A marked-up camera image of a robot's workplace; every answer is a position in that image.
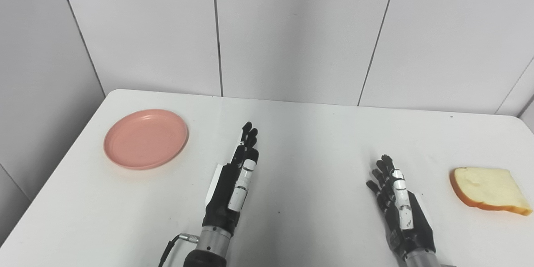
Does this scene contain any pink round plate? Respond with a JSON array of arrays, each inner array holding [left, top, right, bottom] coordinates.
[[103, 109, 189, 171]]

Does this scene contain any slice of white bread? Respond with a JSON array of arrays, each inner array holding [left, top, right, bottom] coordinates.
[[449, 167, 534, 217]]

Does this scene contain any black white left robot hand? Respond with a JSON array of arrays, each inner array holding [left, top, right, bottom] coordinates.
[[202, 122, 260, 234]]

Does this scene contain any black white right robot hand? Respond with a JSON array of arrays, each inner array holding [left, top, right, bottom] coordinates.
[[366, 154, 436, 259]]

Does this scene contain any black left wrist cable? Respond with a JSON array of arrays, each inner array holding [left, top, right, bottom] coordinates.
[[158, 234, 199, 267]]

